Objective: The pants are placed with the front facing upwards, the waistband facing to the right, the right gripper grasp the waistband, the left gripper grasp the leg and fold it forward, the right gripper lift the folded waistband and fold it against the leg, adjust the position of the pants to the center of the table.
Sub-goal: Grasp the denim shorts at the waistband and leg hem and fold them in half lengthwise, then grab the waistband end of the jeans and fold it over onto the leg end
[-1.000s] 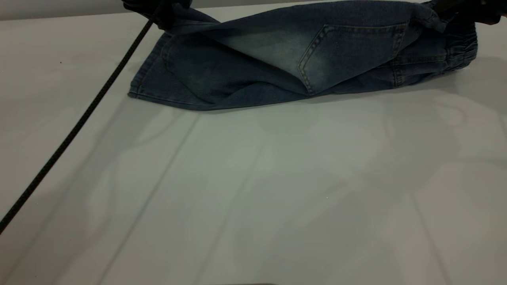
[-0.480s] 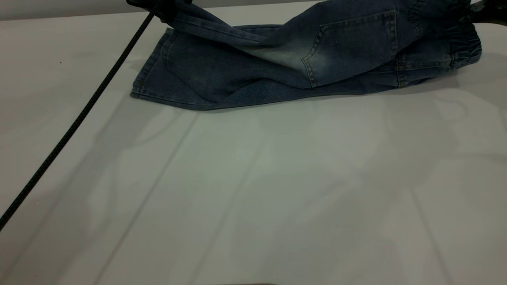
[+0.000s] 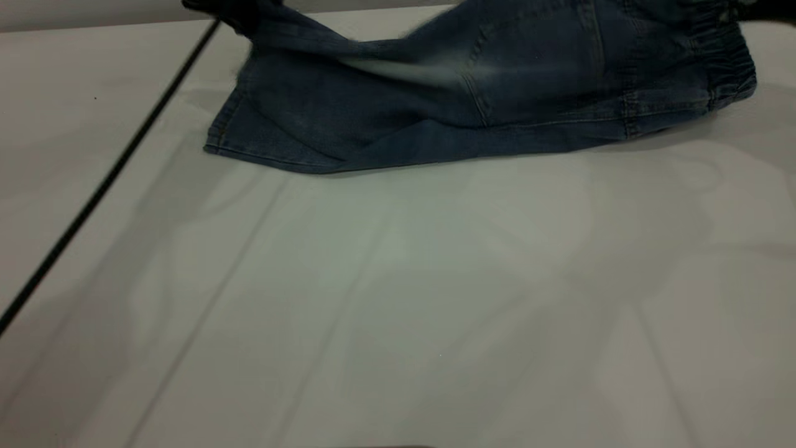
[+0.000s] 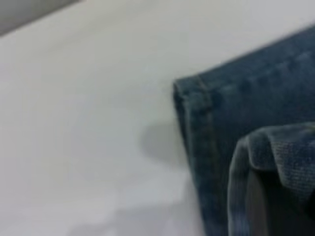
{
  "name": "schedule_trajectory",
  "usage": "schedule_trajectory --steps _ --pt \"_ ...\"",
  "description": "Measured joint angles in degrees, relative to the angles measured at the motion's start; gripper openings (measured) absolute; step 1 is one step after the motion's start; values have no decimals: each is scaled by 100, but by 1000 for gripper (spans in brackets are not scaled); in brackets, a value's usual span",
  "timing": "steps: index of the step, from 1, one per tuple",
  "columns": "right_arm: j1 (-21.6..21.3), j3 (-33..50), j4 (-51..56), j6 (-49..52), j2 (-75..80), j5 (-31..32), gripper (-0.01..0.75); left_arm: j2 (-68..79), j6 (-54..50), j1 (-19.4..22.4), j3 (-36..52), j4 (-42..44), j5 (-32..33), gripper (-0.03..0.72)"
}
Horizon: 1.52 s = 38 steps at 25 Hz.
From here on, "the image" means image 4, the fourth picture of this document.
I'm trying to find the blue denim jeans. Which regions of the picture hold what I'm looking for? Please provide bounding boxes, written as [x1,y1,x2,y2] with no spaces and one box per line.
[173,23,315,236]

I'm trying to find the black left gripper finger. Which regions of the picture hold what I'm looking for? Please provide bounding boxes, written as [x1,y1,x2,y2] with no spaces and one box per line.
[246,169,269,236]

